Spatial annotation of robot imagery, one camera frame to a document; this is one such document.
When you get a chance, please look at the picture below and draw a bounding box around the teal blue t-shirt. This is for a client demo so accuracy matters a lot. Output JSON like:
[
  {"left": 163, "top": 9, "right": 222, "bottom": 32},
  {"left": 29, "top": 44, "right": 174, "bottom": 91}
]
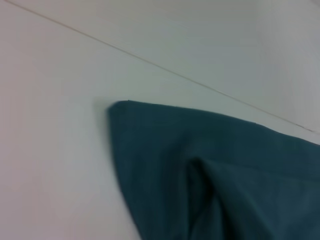
[{"left": 108, "top": 99, "right": 320, "bottom": 240}]

